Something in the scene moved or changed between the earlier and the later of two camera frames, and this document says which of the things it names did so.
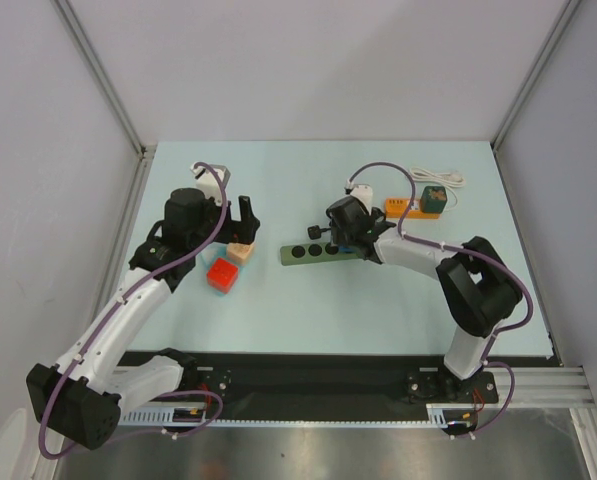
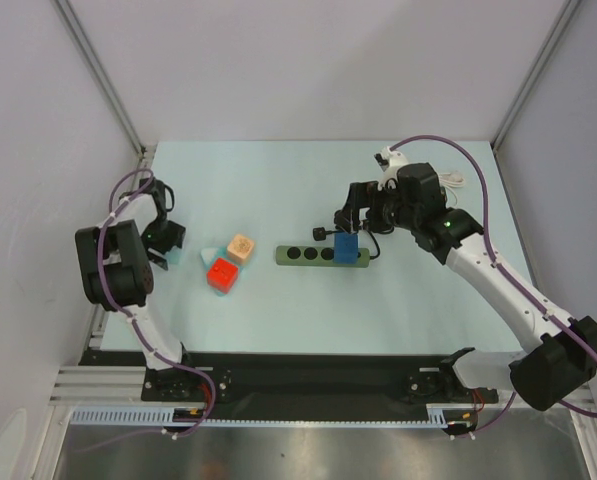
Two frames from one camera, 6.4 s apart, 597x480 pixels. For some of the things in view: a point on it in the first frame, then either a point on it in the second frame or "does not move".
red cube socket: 222,275 does not move
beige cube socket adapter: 239,253 does not move
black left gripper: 242,231 -> 176,234
